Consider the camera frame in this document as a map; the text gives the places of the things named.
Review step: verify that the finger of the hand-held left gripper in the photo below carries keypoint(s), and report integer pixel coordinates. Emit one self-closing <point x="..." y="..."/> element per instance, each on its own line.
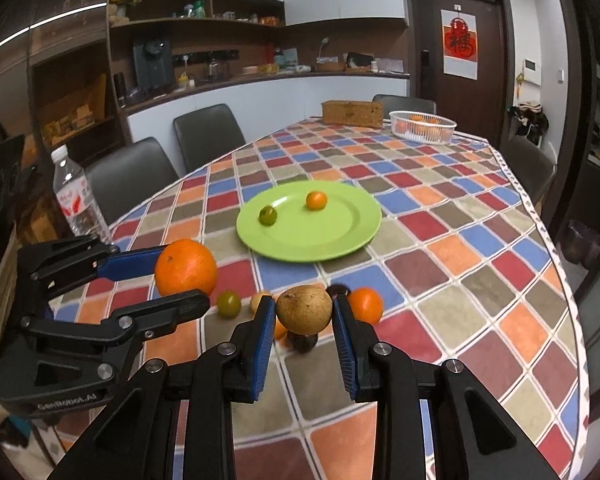
<point x="130" y="264"/>
<point x="180" y="307"/>

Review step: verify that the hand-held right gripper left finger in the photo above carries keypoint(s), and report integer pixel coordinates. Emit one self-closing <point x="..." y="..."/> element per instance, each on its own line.
<point x="264" y="345"/>

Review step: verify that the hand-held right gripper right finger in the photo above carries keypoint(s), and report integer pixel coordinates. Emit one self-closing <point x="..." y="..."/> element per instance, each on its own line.
<point x="345" y="350"/>

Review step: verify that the large orange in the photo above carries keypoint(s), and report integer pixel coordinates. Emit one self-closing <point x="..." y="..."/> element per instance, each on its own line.
<point x="187" y="266"/>

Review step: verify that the brown round fruit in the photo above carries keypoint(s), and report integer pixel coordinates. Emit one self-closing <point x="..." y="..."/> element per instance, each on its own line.
<point x="304" y="307"/>

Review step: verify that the green plate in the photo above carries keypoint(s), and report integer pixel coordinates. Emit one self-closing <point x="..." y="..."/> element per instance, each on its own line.
<point x="320" y="235"/>

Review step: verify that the small orange fruit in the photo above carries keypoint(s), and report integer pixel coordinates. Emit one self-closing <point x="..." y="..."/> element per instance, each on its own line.
<point x="280" y="330"/>

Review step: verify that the dark purple fruit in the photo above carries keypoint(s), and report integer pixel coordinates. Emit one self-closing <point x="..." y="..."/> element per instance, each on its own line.
<point x="301" y="342"/>
<point x="339" y="290"/>

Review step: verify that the small yellow fruit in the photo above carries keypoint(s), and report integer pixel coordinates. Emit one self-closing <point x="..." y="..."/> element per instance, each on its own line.
<point x="256" y="302"/>

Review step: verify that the small green citrus fruit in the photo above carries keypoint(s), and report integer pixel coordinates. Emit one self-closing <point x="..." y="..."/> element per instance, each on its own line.
<point x="228" y="304"/>
<point x="267" y="215"/>

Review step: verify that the grey dining chair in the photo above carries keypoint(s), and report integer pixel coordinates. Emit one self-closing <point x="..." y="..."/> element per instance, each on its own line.
<point x="527" y="167"/>
<point x="130" y="180"/>
<point x="405" y="102"/>
<point x="207" y="132"/>

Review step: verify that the clear plastic water bottle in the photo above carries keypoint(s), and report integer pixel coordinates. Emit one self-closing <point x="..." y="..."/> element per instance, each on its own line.
<point x="75" y="200"/>

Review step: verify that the colourful checked tablecloth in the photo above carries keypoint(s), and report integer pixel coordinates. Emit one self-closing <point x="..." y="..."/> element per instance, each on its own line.
<point x="455" y="260"/>

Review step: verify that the small orange mandarin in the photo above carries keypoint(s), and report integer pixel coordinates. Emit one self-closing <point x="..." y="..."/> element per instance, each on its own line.
<point x="316" y="200"/>

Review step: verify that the black thermos flask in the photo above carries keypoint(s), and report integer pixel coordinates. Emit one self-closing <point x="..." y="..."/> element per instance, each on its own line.
<point x="120" y="90"/>

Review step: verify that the dark green water dispenser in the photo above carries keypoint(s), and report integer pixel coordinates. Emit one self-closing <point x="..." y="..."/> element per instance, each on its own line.
<point x="152" y="62"/>

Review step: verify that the glass kettle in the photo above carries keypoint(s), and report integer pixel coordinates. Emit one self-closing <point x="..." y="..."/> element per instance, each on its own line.
<point x="216" y="70"/>

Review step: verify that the white plastic basket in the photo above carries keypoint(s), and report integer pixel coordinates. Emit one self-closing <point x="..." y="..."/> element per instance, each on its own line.
<point x="399" y="125"/>

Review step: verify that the pile of small oranges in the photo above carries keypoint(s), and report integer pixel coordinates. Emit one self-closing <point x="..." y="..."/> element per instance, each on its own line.
<point x="422" y="131"/>

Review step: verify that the brown wooden box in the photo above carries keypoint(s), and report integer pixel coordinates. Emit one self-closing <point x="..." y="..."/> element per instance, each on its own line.
<point x="352" y="112"/>

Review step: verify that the dark waste bin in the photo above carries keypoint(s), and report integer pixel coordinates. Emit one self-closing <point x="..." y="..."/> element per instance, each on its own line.
<point x="582" y="242"/>

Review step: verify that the yellow flower bouquet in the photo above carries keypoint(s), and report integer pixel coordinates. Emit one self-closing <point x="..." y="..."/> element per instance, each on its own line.
<point x="125" y="0"/>

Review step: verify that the woven basket tray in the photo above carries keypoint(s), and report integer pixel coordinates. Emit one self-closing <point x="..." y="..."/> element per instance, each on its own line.
<point x="330" y="66"/>

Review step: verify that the white desk lamp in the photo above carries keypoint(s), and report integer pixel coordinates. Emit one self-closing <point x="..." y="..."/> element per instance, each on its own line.
<point x="322" y="50"/>

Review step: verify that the black bag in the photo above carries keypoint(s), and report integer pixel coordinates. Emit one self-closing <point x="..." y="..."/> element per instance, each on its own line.
<point x="358" y="59"/>

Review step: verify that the pile of bags and clothes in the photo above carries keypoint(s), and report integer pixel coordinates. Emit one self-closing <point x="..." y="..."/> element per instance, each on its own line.
<point x="530" y="122"/>

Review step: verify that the white intercom panel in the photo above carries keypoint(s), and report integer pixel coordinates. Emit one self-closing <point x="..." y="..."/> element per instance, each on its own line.
<point x="531" y="71"/>

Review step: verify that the dark brown door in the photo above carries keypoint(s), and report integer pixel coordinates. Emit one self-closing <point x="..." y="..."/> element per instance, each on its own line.
<point x="430" y="25"/>

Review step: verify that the wooden wall shelf unit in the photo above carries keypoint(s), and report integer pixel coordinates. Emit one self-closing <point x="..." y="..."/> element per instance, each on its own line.
<point x="195" y="35"/>

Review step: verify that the red and white wall calendar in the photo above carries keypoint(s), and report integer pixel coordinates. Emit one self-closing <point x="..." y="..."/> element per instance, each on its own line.
<point x="460" y="45"/>

